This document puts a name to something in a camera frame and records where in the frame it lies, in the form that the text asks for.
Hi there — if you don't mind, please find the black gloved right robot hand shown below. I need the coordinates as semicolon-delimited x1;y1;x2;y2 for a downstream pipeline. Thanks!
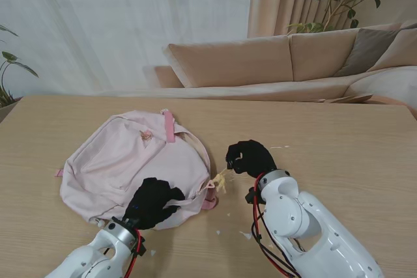
224;140;278;178

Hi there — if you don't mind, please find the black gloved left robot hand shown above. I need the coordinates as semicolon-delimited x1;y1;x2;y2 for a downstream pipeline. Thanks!
122;177;186;230

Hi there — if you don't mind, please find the yellow tassel zipper charm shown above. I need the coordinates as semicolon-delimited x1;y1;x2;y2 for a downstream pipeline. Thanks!
213;167;234;194

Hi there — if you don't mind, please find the pale pink backpack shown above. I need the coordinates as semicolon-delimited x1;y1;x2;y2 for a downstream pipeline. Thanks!
53;108;220;230

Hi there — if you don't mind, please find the beige sofa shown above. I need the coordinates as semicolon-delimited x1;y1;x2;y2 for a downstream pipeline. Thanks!
142;20;417;109

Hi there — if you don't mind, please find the flat wooden tray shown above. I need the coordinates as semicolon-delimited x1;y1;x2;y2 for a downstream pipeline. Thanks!
314;93;374;105

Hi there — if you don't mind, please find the white sofa cushion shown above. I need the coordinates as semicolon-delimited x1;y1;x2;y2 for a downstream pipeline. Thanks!
345;65;417;109

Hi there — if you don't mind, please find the grey brown sofa cushion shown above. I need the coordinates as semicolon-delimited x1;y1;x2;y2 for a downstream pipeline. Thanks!
334;27;403;77

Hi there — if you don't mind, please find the beige pleated curtain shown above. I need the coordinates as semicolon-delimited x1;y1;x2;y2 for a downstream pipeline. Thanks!
246;0;359;38

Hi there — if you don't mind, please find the white sheer curtain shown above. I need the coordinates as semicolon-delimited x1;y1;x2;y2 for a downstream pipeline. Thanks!
0;0;255;96

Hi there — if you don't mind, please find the broad leaf green plant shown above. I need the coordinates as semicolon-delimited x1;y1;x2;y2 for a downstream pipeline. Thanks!
0;23;40;108

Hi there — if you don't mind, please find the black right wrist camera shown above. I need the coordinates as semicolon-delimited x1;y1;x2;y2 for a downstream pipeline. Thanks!
244;186;261;204

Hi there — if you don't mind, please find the left arm red cable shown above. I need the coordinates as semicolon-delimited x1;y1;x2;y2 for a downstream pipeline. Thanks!
125;229;146;278

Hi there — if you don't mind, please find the arm red cable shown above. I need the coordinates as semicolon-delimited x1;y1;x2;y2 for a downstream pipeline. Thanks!
250;173;300;278
125;229;146;278

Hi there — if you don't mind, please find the right arm red cable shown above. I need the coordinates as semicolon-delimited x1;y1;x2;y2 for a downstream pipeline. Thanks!
250;173;300;278

